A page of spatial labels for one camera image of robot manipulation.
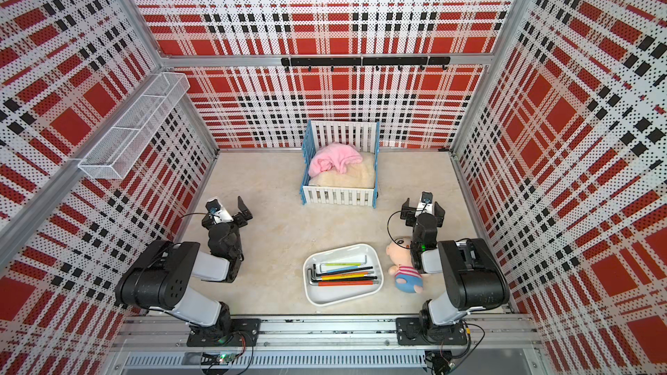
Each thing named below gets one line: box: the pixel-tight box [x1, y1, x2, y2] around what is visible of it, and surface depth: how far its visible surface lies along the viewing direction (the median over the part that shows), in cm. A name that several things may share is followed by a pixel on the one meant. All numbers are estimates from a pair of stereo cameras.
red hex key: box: [317, 280, 379, 288], surface depth 83 cm
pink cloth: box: [308, 142, 364, 178], surface depth 100 cm
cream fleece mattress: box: [308, 151, 376, 188], surface depth 101 cm
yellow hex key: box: [320, 274, 370, 281], surface depth 85 cm
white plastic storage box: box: [303, 243, 384, 307], surface depth 82 cm
